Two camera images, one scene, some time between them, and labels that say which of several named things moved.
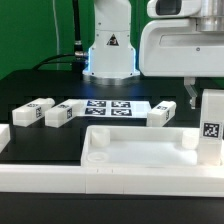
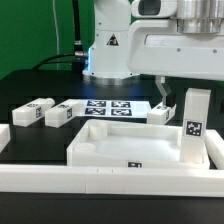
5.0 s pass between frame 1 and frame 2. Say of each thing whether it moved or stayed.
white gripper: stayed
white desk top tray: moved
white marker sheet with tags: stayed
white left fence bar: stayed
